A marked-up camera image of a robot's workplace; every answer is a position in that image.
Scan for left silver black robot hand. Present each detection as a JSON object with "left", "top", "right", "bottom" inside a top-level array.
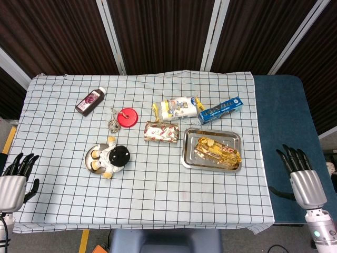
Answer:
[{"left": 0, "top": 153, "right": 40, "bottom": 213}]

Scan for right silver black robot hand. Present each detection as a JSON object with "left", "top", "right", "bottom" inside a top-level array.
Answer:
[{"left": 268, "top": 144, "right": 329, "bottom": 210}]

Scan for gold foil snack bag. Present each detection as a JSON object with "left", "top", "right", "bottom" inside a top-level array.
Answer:
[{"left": 194, "top": 137, "right": 242, "bottom": 166}]

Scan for cow plush toy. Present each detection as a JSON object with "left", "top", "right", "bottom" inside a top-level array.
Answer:
[{"left": 89, "top": 135, "right": 132, "bottom": 180}]

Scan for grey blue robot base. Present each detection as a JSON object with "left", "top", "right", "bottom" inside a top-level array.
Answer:
[{"left": 109, "top": 228, "right": 223, "bottom": 253}]

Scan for round steel plate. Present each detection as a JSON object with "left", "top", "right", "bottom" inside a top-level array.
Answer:
[{"left": 85, "top": 143, "right": 119, "bottom": 174}]

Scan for blue cookie box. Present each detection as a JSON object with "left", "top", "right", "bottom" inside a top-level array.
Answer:
[{"left": 197, "top": 96, "right": 243, "bottom": 125}]

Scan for dark purple juice bottle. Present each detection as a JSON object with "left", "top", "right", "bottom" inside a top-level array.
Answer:
[{"left": 75, "top": 87, "right": 107, "bottom": 117}]

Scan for rectangular steel tray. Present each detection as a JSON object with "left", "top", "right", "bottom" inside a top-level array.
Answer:
[{"left": 181, "top": 127, "right": 243, "bottom": 173}]

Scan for red round disc lid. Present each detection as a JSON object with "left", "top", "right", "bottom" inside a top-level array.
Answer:
[{"left": 117, "top": 107, "right": 139, "bottom": 129}]

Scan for white black checkered tablecloth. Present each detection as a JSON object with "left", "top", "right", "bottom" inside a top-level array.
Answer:
[{"left": 4, "top": 70, "right": 276, "bottom": 235}]

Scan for white yellow snack package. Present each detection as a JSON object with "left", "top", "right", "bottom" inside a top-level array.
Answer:
[{"left": 151, "top": 95, "right": 205, "bottom": 122}]

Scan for gold snack pack red print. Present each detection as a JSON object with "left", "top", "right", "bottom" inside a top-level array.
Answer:
[{"left": 143, "top": 120, "right": 180, "bottom": 144}]

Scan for brown folding screen white frames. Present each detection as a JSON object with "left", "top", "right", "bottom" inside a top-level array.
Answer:
[{"left": 0, "top": 0, "right": 337, "bottom": 138}]

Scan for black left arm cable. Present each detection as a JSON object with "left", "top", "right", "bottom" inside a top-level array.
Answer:
[{"left": 0, "top": 213, "right": 11, "bottom": 253}]

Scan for black floor cable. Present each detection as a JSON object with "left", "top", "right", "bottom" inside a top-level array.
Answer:
[{"left": 267, "top": 244, "right": 287, "bottom": 253}]

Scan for tangled twine string bundle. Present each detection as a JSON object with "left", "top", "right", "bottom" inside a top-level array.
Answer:
[{"left": 107, "top": 107, "right": 127, "bottom": 134}]

